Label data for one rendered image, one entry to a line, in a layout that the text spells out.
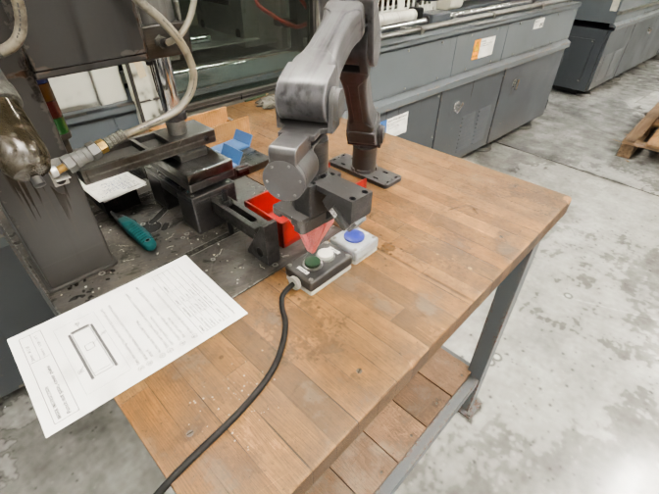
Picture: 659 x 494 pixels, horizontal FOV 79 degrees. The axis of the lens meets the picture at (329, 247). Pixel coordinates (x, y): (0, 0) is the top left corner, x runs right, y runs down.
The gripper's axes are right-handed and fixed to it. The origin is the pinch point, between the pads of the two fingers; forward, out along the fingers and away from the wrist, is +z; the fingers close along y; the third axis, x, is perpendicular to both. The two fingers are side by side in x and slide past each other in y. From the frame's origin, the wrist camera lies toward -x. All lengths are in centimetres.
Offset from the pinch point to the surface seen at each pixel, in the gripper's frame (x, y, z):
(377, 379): -21.6, -8.1, 7.4
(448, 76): 84, 194, 20
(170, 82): 34.3, -2.2, -20.8
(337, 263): -2.8, 3.8, 4.0
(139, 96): 92, 14, -3
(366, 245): -3.1, 11.3, 3.9
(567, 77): 90, 466, 69
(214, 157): 28.9, 1.0, -6.8
